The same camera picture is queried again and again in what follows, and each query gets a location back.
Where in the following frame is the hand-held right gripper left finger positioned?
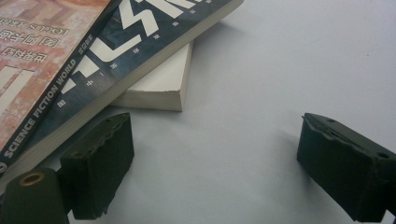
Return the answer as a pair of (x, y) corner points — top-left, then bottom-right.
(59, 112), (135, 220)

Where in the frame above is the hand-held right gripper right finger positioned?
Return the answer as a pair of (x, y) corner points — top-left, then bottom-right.
(296, 112), (396, 223)

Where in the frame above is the thick white book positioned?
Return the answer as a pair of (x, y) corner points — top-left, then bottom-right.
(110, 40), (194, 112)

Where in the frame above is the orange red science fiction magazine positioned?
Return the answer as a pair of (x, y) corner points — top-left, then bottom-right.
(0, 0), (124, 175)

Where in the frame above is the red and grey magazine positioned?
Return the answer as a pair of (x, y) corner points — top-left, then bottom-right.
(0, 0), (246, 194)

